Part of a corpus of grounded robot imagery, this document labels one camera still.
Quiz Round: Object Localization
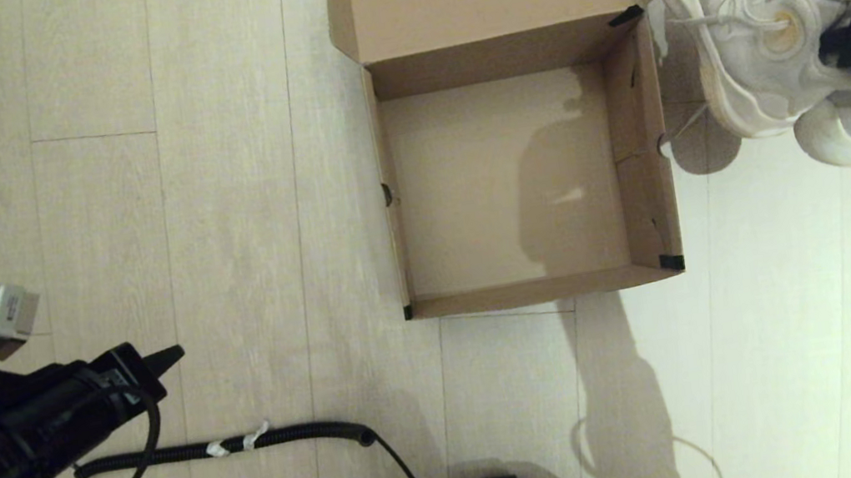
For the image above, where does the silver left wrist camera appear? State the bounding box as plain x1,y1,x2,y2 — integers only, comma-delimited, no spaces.
0,279,49,361

